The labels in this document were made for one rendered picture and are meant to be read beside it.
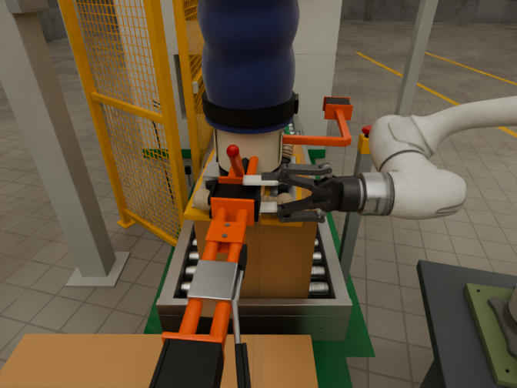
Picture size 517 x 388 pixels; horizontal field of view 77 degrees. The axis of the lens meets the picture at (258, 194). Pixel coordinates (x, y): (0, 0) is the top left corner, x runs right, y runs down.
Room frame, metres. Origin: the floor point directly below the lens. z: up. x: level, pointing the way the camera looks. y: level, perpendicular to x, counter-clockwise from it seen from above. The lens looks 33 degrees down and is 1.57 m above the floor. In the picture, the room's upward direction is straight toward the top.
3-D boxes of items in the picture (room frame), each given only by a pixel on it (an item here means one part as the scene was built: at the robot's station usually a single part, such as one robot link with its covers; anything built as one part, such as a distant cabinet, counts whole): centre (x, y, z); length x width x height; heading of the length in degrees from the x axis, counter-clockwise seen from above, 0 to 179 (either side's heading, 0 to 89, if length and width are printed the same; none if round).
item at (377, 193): (0.57, -0.23, 1.20); 0.09 x 0.06 x 0.09; 0
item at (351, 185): (0.57, -0.16, 1.20); 0.09 x 0.07 x 0.08; 90
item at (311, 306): (0.77, 0.02, 0.58); 0.70 x 0.03 x 0.06; 90
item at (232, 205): (0.54, 0.05, 1.20); 0.10 x 0.08 x 0.06; 85
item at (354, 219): (1.35, -0.49, 0.50); 0.07 x 0.07 x 1.00; 0
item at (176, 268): (1.94, 0.34, 0.50); 2.31 x 0.05 x 0.19; 0
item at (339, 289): (1.94, -0.32, 0.50); 2.31 x 0.05 x 0.19; 0
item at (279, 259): (1.13, 0.01, 0.75); 0.60 x 0.40 x 0.40; 179
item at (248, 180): (0.57, 0.00, 1.24); 0.07 x 0.03 x 0.01; 90
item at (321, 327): (0.77, 0.02, 0.48); 0.70 x 0.03 x 0.15; 90
